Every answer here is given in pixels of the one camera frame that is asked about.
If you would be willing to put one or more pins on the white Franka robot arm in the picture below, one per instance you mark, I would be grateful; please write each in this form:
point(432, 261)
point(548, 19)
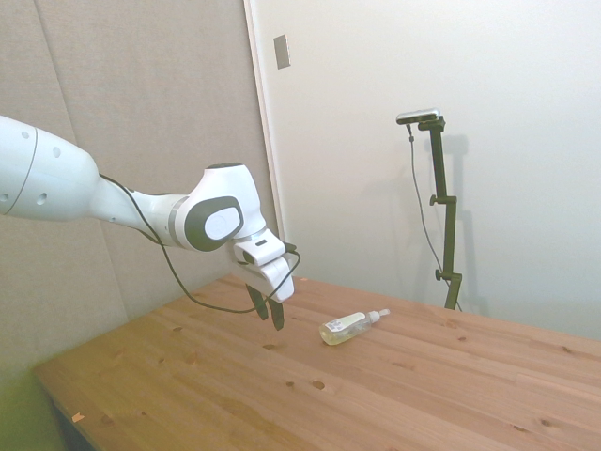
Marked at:
point(70, 188)

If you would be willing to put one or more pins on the clear sanitizer bottle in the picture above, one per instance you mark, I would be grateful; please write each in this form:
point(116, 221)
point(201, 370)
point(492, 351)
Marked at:
point(345, 327)

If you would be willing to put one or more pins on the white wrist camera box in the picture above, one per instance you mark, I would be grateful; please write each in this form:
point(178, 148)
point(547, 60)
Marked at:
point(263, 251)

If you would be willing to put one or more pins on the dark green camera stand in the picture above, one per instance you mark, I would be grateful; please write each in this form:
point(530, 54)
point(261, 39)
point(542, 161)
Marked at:
point(443, 197)

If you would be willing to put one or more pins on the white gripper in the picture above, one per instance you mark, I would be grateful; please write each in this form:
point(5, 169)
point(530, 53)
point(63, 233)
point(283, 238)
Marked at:
point(277, 279)

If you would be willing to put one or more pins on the grey exterior camera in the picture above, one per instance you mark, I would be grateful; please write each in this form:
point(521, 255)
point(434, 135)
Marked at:
point(418, 116)

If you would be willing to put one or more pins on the grey wall plate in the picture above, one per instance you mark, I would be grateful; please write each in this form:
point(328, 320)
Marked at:
point(282, 51)

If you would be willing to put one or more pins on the white door frame trim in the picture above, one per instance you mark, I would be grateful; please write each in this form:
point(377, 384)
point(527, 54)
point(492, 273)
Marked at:
point(263, 117)

